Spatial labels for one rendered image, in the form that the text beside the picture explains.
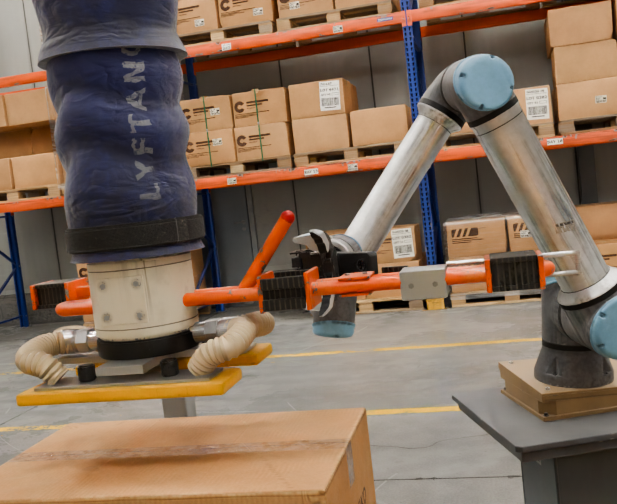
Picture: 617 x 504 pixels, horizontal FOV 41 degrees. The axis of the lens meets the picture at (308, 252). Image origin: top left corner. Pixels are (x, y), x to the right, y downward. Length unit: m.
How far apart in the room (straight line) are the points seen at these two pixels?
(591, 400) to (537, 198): 0.54
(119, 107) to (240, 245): 8.92
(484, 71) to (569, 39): 6.77
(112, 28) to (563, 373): 1.33
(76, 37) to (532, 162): 0.96
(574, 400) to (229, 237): 8.40
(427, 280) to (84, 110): 0.58
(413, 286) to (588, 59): 7.34
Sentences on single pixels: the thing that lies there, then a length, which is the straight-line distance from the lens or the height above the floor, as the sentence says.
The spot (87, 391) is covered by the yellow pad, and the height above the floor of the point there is 1.09.
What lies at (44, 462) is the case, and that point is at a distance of 1.49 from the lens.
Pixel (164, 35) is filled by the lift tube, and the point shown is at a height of 1.62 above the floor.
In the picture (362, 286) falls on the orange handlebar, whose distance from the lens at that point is 1.26.
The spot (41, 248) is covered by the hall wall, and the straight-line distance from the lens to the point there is 11.41.
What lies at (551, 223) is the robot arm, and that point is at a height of 1.23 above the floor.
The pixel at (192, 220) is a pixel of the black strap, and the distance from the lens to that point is 1.32.
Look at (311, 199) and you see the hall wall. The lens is 9.96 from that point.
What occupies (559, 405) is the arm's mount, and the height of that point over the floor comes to 0.78.
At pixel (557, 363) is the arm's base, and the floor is 0.87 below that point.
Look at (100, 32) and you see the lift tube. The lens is 1.30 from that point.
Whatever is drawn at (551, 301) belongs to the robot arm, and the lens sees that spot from 2.06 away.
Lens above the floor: 1.36
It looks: 4 degrees down
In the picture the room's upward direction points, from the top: 7 degrees counter-clockwise
